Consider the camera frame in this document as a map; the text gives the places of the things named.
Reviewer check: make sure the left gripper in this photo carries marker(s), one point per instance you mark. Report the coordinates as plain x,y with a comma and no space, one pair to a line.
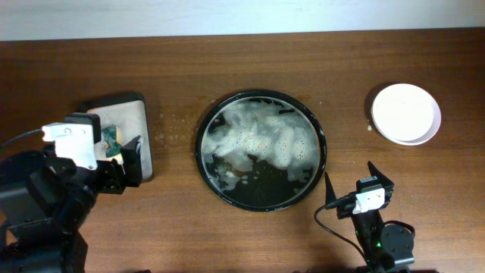
110,176

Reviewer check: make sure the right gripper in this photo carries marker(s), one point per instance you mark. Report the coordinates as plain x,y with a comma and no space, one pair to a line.
347,211

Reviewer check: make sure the green yellow sponge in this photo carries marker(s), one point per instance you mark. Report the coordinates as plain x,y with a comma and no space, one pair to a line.
111,140

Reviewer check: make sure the white plate bottom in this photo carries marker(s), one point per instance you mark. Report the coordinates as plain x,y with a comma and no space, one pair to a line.
401,102

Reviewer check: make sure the pale blue plate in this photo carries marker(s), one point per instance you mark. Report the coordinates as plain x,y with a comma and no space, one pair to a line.
416,131

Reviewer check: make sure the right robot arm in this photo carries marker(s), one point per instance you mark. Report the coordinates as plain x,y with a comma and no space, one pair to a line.
385,246

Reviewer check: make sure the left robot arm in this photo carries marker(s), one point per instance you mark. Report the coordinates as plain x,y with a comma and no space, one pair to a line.
47,195

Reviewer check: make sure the black rectangular soapy tray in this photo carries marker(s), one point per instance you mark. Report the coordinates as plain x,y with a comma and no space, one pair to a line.
127,111

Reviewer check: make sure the black round tray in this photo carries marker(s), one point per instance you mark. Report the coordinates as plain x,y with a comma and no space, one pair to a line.
261,150

